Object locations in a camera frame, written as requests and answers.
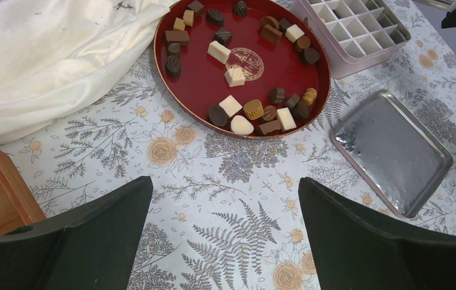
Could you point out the pink tin with white dividers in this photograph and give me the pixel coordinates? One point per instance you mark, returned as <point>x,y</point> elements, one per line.
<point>355,34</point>

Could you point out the cream cloth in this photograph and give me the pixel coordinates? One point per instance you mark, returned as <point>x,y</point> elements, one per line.
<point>57,57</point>

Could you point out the red round tray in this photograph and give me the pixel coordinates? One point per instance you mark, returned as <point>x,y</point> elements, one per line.
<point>254,68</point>

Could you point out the silver tin lid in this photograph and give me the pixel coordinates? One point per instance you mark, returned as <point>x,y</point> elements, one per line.
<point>398,157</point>

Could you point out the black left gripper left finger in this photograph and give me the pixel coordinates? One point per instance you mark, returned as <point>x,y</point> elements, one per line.
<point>92,246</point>

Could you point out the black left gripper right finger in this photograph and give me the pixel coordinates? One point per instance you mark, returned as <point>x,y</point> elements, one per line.
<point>355,247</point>

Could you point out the floral table mat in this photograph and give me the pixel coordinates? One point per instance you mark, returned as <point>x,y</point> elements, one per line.
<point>200,177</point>

